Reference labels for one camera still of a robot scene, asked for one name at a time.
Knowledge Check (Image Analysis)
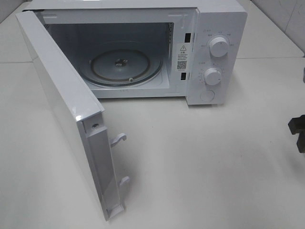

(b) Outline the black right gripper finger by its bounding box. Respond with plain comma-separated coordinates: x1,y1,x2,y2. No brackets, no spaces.
288,116,305,153

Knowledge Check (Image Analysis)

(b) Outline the round white door release button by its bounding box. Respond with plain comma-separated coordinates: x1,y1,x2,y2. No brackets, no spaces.
200,90,215,103

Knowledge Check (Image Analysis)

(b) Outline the white timer knob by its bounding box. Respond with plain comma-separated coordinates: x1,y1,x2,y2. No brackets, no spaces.
204,68,222,86

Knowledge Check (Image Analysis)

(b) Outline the white microwave door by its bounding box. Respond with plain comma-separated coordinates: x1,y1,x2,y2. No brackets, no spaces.
16,11,130,220

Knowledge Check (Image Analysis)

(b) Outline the upper white power knob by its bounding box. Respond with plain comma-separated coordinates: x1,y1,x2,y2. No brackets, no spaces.
208,36,229,58

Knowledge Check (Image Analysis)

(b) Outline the white microwave oven body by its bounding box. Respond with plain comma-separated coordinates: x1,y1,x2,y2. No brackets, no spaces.
22,0,247,105

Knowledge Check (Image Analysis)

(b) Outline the white warning label sticker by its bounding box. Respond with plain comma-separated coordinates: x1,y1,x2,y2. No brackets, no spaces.
175,43,191,72

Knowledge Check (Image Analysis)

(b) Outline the glass microwave turntable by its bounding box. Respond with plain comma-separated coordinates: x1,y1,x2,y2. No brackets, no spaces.
79,41,163,87

